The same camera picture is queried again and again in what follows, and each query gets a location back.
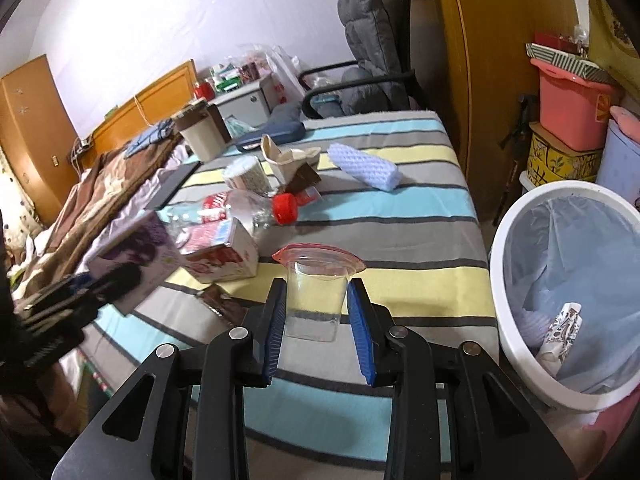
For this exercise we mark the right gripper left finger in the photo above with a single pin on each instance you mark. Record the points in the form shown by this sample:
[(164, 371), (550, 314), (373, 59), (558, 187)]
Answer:
[(268, 332)]

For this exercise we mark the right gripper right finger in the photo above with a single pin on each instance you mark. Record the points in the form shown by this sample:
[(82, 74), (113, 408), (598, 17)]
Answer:
[(370, 324)]

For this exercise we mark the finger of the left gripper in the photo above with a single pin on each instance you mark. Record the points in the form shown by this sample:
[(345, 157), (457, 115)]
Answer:
[(82, 308), (54, 293)]

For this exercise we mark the brown snack wrapper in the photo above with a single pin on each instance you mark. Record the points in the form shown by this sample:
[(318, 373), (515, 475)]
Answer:
[(221, 303)]

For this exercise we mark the clear cup red lid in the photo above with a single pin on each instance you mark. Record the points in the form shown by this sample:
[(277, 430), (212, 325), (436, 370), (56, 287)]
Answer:
[(317, 277)]

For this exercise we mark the purple milk carton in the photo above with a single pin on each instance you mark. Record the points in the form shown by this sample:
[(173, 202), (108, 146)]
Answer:
[(139, 258)]

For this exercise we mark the red white milk carton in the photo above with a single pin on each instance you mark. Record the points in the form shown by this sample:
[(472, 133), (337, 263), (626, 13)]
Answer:
[(219, 251)]

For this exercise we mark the clear bottle red cap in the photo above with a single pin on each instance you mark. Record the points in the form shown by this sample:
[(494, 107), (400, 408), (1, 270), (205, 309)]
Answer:
[(255, 212)]

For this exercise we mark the white instant noodle cup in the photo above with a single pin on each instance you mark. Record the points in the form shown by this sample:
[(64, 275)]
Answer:
[(246, 173)]

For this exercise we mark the beige paper bag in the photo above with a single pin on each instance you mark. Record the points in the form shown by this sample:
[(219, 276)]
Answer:
[(294, 168)]

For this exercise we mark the white paper cup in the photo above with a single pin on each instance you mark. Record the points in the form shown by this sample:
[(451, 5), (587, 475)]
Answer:
[(560, 338)]

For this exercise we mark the white round trash bin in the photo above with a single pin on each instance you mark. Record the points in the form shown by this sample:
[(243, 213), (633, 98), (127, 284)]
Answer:
[(572, 241)]

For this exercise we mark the brown blanket on bed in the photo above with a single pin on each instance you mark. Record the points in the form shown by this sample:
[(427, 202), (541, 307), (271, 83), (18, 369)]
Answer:
[(92, 205)]

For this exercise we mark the striped tablecloth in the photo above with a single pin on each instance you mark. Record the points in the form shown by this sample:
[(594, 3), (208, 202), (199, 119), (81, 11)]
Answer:
[(425, 262)]

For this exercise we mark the black smartphone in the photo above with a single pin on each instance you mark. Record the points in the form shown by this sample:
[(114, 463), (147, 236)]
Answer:
[(172, 185)]

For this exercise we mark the wooden door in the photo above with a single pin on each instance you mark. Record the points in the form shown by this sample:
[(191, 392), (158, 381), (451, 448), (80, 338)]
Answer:
[(37, 137)]

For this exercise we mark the folded blue cloth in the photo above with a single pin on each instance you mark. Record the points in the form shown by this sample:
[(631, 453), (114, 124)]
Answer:
[(152, 135)]

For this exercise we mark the wooden bed headboard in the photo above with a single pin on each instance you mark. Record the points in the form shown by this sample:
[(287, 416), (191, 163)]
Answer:
[(158, 101)]

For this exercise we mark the beige brown kettle jug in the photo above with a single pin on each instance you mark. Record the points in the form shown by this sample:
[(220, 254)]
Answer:
[(202, 126)]

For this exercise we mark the dark blue glasses case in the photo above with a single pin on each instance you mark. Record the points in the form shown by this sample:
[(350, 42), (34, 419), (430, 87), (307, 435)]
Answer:
[(280, 133)]

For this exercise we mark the red jar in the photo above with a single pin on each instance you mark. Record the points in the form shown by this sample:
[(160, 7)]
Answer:
[(204, 91)]

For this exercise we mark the white bedside cabinet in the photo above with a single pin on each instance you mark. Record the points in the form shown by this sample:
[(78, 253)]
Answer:
[(252, 103)]

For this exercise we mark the yellow patterned box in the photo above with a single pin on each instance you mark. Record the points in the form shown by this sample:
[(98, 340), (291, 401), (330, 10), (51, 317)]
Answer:
[(551, 160)]

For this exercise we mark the pink plastic stool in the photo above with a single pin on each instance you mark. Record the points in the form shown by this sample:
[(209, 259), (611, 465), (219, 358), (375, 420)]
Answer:
[(587, 437)]

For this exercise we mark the lavender bin pink lid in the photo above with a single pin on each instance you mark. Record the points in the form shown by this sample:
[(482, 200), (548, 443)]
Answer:
[(620, 163)]

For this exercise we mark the pink plastic bucket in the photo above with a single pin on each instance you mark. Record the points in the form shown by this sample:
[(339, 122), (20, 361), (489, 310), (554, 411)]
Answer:
[(574, 109)]

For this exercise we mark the grey cushioned office chair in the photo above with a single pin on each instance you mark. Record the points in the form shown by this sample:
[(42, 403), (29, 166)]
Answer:
[(379, 77)]

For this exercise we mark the wooden wardrobe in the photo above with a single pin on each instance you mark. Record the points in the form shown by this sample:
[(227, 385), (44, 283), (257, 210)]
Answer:
[(469, 56)]

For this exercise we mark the striped gift box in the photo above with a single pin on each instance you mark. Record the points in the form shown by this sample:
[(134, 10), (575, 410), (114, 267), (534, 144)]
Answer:
[(555, 62)]

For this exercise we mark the gold paper gift bag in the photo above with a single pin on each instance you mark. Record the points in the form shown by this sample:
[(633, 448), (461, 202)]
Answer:
[(611, 48)]

